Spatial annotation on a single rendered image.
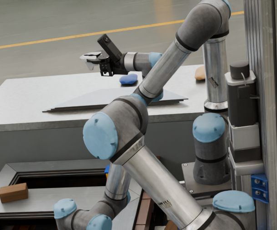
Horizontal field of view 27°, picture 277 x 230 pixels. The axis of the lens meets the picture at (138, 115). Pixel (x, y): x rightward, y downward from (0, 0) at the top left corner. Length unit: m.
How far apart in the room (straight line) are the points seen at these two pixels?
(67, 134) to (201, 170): 0.90
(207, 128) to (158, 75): 0.26
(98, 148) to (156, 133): 1.21
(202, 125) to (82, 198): 0.73
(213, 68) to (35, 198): 1.03
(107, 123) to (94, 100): 1.39
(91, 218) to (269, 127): 0.61
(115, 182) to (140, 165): 0.29
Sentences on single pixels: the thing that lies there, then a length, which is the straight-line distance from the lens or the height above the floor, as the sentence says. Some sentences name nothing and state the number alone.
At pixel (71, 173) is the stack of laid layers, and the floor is 0.83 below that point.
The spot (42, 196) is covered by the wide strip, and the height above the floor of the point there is 0.84.
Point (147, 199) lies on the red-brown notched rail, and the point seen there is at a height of 0.83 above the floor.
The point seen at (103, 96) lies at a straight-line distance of 2.91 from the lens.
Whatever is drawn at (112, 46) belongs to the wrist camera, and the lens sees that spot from 2.27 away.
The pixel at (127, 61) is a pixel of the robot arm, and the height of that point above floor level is 1.45.
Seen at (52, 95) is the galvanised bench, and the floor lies 1.05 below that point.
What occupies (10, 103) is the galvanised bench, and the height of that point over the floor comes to 1.05.
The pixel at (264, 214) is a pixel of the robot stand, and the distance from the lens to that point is 1.95.
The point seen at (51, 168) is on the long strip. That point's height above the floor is 0.84.
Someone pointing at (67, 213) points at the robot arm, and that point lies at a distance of 1.85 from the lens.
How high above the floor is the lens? 2.21
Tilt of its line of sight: 25 degrees down
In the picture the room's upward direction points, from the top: 9 degrees counter-clockwise
